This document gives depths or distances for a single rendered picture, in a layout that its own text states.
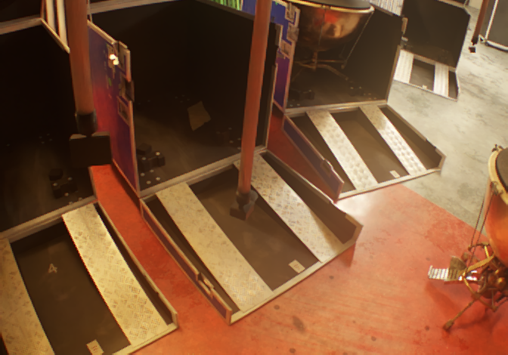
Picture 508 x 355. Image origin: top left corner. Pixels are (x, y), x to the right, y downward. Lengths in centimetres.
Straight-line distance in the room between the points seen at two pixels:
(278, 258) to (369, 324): 58
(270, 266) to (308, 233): 29
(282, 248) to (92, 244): 96
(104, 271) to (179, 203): 56
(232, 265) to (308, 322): 46
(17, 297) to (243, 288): 107
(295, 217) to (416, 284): 78
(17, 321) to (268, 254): 128
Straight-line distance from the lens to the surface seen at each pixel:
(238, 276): 180
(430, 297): 206
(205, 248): 185
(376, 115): 315
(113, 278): 178
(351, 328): 179
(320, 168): 247
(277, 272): 188
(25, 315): 179
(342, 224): 214
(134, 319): 170
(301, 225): 206
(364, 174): 259
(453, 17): 611
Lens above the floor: 149
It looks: 35 degrees down
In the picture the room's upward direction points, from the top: 8 degrees clockwise
